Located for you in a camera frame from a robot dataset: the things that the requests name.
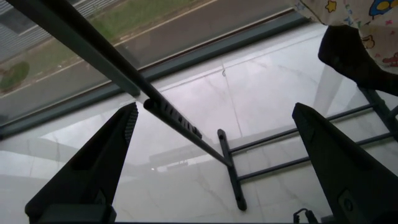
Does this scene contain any black clothes rack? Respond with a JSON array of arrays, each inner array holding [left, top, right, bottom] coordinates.
[[6, 0, 398, 212]]

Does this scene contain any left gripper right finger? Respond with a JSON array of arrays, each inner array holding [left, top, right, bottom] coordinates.
[[292, 102, 398, 223]]

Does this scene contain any cream printed garment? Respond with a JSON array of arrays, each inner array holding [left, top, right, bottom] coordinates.
[[292, 0, 398, 68]]

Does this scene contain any window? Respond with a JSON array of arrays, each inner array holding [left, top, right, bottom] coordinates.
[[0, 0, 312, 139]]

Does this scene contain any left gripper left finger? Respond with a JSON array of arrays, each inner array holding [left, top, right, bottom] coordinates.
[[24, 101, 139, 223]]

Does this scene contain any black coiled cable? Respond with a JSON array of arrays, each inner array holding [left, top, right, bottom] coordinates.
[[293, 208, 320, 223]]

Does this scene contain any black garment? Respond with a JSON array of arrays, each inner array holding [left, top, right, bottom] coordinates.
[[317, 24, 398, 97]]

